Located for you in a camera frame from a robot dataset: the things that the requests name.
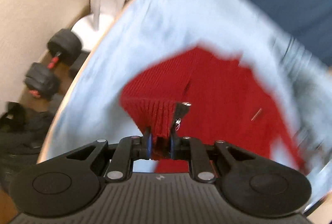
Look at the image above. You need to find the red knitted sweater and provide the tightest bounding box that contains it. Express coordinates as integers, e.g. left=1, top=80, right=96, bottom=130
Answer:
left=120, top=47, right=304, bottom=173

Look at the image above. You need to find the black bag on floor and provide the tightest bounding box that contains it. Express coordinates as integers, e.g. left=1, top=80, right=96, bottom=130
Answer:
left=1, top=102, right=54, bottom=193

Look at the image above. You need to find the white standing fan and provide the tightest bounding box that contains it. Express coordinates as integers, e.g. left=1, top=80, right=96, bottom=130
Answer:
left=71, top=0, right=114, bottom=52

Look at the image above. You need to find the light blue bed sheet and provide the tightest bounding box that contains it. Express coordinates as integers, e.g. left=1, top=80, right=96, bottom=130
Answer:
left=39, top=0, right=331, bottom=203

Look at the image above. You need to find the black dumbbell with red handle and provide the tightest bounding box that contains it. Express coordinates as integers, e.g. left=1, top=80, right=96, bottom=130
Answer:
left=24, top=29, right=82, bottom=100

